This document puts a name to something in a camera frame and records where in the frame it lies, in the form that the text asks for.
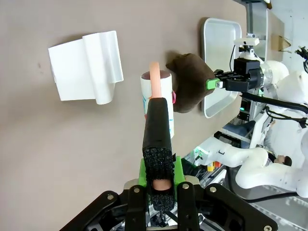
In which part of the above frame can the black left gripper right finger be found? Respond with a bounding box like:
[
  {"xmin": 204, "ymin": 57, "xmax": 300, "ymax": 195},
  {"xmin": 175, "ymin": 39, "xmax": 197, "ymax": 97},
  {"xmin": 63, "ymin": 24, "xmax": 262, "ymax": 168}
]
[{"xmin": 172, "ymin": 155, "xmax": 280, "ymax": 231}]

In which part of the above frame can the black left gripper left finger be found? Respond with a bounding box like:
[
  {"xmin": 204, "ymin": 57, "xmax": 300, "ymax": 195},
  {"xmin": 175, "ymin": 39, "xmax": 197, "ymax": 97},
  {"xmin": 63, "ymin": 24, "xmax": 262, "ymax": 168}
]
[{"xmin": 60, "ymin": 158, "xmax": 149, "ymax": 231}]

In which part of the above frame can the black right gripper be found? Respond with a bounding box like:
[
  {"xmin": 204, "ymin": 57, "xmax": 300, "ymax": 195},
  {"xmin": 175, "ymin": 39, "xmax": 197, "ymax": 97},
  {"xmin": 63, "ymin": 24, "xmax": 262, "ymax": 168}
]
[{"xmin": 205, "ymin": 58, "xmax": 263, "ymax": 93}]

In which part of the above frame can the brown cloth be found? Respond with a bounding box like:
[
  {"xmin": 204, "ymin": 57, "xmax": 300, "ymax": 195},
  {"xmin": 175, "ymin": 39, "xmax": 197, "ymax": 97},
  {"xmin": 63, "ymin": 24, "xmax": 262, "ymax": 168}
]
[{"xmin": 165, "ymin": 51, "xmax": 216, "ymax": 114}]

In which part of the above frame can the silver metal tray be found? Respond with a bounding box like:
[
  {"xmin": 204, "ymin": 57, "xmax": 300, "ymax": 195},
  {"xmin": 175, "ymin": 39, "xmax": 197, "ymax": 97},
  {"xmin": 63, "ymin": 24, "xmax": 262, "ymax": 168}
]
[{"xmin": 200, "ymin": 17, "xmax": 242, "ymax": 118}]

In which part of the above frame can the control box with green light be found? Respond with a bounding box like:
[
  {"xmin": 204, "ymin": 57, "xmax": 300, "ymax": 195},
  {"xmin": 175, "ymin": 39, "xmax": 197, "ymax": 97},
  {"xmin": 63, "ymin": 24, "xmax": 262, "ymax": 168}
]
[{"xmin": 237, "ymin": 97, "xmax": 252, "ymax": 122}]

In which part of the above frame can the bystander with dark hair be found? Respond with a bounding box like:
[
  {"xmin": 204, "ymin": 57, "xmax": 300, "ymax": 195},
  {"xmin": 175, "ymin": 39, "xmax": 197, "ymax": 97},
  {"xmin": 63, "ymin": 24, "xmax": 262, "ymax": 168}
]
[{"xmin": 264, "ymin": 117, "xmax": 294, "ymax": 167}]

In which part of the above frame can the white plastic roller stand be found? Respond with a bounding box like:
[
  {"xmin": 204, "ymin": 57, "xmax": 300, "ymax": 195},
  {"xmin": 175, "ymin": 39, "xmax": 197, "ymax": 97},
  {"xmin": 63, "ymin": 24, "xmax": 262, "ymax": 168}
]
[{"xmin": 48, "ymin": 30, "xmax": 125, "ymax": 105}]

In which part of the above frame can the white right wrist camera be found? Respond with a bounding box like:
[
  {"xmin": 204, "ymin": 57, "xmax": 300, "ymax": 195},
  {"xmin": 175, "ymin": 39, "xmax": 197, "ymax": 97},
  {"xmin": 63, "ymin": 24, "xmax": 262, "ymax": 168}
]
[{"xmin": 234, "ymin": 38, "xmax": 260, "ymax": 60}]

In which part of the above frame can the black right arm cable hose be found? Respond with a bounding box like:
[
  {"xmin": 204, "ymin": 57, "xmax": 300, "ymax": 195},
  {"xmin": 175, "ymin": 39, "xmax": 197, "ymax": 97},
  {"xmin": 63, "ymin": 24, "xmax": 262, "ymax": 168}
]
[{"xmin": 240, "ymin": 92, "xmax": 308, "ymax": 122}]

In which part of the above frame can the grey metal table frame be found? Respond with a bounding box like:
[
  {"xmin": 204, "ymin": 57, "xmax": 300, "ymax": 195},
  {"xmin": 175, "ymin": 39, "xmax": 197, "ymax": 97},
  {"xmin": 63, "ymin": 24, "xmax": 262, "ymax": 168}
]
[{"xmin": 245, "ymin": 0, "xmax": 269, "ymax": 61}]

